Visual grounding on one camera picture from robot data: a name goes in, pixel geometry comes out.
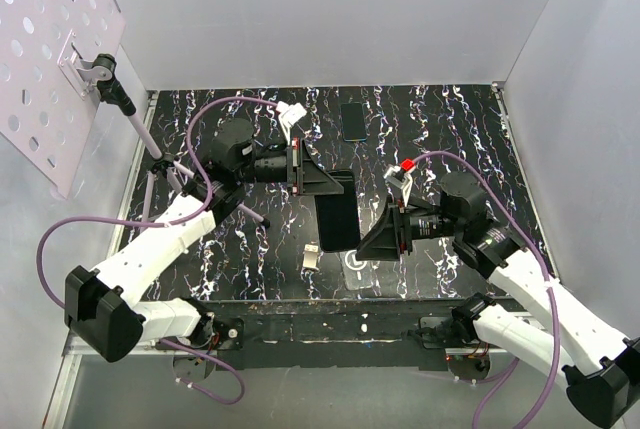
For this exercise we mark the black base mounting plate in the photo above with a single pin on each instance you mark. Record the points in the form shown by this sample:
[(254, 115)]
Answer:
[(344, 333)]

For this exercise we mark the small white plastic clip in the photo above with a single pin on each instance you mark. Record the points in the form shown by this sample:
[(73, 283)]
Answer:
[(310, 257)]

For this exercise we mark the perforated lilac metal plate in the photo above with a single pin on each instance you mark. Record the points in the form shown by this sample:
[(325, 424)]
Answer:
[(48, 90)]

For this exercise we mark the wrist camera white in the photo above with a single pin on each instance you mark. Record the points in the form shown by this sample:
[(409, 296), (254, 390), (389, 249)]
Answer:
[(288, 115), (400, 181)]

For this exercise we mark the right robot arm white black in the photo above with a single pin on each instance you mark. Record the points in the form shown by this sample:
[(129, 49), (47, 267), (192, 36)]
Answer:
[(595, 364)]

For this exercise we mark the tripod stand lilac black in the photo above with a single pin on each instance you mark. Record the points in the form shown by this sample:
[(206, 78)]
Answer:
[(112, 92)]

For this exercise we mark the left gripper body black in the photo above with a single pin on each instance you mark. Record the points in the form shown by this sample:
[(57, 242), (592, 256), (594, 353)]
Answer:
[(294, 173)]

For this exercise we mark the dark phone blue edge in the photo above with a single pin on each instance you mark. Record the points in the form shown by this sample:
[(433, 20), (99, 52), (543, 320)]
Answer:
[(353, 122)]

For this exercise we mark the aluminium frame rail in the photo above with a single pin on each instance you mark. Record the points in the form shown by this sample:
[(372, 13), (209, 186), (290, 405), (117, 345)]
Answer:
[(90, 392)]

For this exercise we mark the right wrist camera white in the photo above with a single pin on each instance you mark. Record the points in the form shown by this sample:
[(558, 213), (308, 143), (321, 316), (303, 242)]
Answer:
[(400, 181)]

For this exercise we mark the clear phone case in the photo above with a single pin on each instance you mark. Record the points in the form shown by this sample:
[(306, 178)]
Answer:
[(357, 274)]

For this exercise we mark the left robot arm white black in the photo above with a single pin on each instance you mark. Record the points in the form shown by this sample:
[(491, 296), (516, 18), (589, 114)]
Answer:
[(104, 306)]

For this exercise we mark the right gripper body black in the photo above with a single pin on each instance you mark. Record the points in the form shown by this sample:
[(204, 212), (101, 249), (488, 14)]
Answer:
[(405, 229)]

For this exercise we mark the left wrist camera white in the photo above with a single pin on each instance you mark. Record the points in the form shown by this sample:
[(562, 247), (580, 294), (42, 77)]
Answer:
[(288, 115)]

